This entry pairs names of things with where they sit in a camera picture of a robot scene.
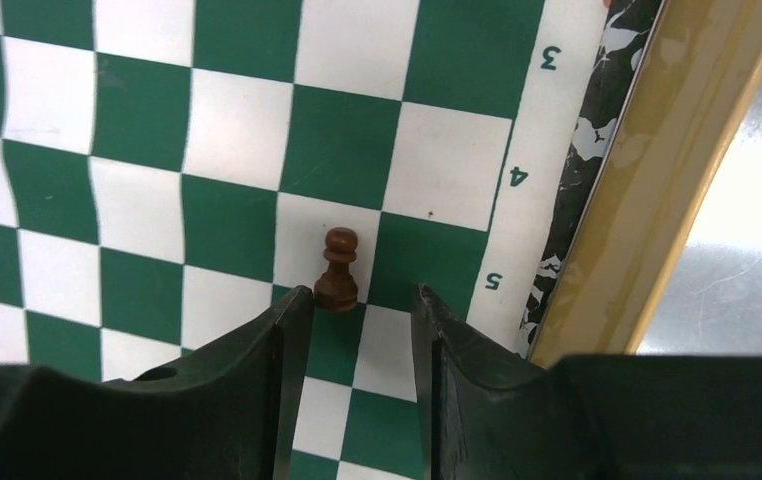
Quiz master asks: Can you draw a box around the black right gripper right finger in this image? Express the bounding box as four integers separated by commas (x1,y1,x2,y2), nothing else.
411,284,762,479

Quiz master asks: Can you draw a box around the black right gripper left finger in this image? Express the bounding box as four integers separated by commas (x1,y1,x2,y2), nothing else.
0,286,314,479

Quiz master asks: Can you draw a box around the brown chess piece fourteenth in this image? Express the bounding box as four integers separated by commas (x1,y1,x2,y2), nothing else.
313,227,358,312

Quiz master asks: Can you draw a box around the green white chess board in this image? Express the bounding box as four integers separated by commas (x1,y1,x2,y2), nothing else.
0,1,612,479

